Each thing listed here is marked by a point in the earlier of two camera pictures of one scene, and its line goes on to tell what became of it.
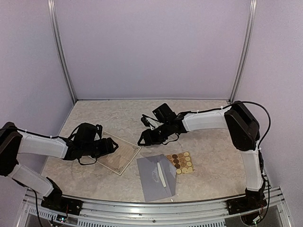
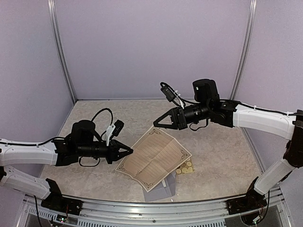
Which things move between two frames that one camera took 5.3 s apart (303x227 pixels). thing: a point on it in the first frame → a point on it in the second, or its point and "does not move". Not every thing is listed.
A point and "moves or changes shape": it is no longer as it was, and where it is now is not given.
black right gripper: [149, 139] → [181, 116]
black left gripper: [105, 147] → [113, 155]
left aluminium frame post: [57, 31] does not move
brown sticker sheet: [182, 161] does not move
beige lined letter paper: [118, 160] moves or changes shape
